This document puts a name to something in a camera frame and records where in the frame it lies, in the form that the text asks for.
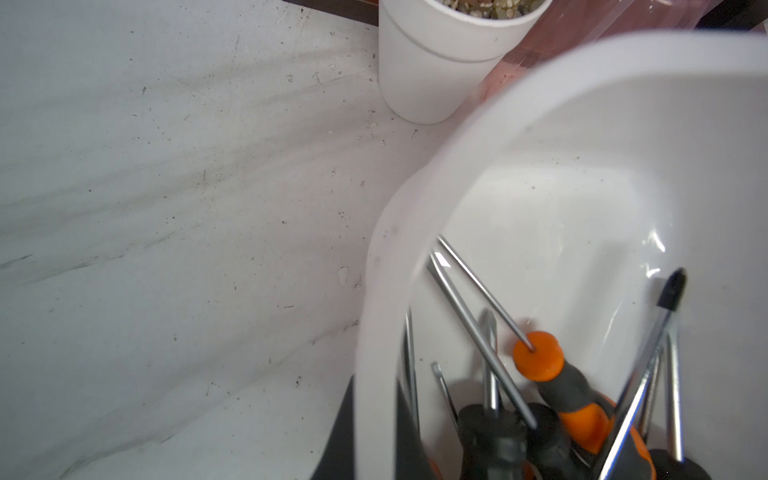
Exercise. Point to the black handle long screwdriver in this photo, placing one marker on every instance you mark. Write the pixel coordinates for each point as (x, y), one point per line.
(549, 452)

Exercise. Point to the white plastic storage box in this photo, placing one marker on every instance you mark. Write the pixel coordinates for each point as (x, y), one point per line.
(573, 194)

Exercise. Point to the small potted green plant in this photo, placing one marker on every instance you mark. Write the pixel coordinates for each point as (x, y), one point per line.
(431, 57)

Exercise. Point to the pink spray bottle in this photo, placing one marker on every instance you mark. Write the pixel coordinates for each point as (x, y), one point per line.
(569, 24)

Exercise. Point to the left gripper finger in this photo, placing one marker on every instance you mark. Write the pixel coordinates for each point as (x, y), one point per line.
(366, 443)

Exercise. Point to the black handle flat screwdriver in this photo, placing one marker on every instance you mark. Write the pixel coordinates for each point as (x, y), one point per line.
(672, 463)

